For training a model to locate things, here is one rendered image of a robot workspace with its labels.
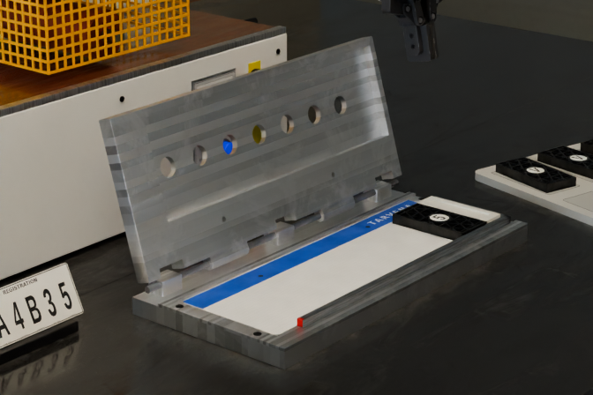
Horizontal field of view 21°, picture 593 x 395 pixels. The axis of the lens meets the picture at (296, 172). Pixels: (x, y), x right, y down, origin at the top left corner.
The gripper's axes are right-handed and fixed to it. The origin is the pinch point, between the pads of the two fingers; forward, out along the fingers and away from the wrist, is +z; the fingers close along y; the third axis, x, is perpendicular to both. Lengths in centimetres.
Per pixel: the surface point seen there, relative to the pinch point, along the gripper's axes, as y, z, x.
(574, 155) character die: 36.5, 21.8, 5.2
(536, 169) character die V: 28.4, 21.7, 6.0
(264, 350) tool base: -32.8, 24.2, -0.7
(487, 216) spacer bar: 7.8, 21.9, -0.3
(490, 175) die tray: 25.9, 21.8, 11.3
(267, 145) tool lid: -9.9, 9.3, 15.8
